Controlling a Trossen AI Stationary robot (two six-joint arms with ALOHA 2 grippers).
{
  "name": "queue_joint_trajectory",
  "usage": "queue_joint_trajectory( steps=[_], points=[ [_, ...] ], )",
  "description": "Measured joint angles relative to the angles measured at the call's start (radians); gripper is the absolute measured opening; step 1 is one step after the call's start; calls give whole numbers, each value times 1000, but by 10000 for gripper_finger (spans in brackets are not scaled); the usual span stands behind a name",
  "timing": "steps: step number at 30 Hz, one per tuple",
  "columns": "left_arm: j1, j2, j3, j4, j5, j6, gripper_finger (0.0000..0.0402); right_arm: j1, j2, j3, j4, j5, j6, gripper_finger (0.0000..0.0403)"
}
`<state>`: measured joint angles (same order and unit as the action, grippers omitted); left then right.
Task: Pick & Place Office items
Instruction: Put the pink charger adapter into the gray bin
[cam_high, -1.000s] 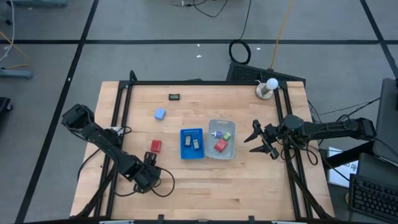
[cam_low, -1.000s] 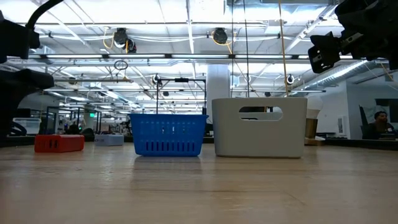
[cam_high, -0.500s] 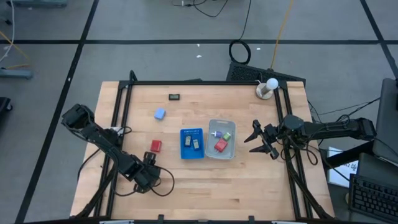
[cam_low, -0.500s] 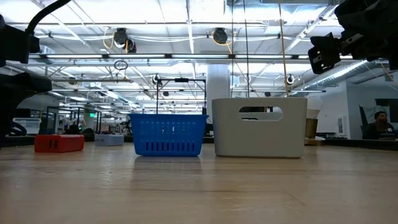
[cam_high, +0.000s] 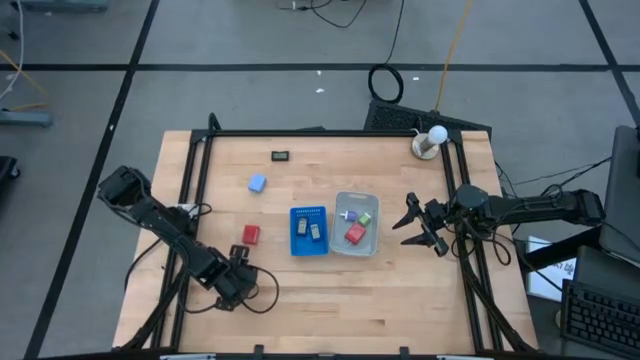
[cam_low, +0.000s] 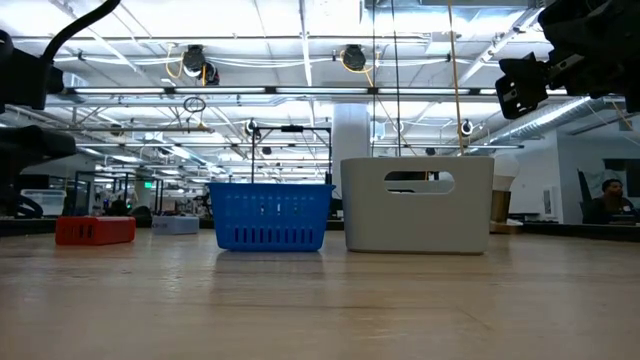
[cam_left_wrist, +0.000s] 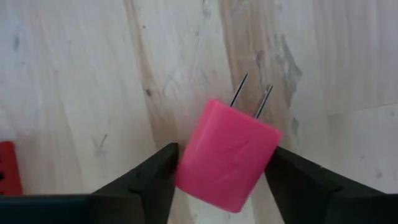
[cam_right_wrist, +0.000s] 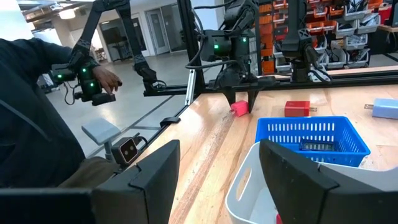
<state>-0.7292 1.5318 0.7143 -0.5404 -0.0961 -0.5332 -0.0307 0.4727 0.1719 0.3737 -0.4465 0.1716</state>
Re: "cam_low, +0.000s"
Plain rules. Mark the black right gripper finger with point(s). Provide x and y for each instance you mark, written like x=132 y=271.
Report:
x=522 y=85

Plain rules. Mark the light blue charger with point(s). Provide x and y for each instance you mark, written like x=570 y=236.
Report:
x=175 y=225

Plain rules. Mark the red charger with ports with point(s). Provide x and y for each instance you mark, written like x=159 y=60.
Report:
x=95 y=231

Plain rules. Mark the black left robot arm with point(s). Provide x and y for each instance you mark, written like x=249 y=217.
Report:
x=25 y=75

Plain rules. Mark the white bulb lamp metal base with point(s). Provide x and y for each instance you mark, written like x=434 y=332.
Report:
x=506 y=170

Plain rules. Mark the person seated far away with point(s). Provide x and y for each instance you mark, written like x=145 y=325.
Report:
x=610 y=200

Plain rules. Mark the grey plastic bin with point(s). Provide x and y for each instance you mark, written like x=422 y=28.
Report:
x=415 y=220

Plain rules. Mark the white building column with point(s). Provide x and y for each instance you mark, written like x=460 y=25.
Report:
x=350 y=135

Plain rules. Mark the blue slotted plastic basket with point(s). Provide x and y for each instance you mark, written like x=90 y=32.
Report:
x=270 y=210

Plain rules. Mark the clear plastic storage tub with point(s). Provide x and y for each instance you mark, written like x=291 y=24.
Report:
x=47 y=200

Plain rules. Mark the black background rig frame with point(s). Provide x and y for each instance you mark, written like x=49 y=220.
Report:
x=291 y=128

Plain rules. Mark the black aluminium table frame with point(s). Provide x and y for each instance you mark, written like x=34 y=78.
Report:
x=25 y=227

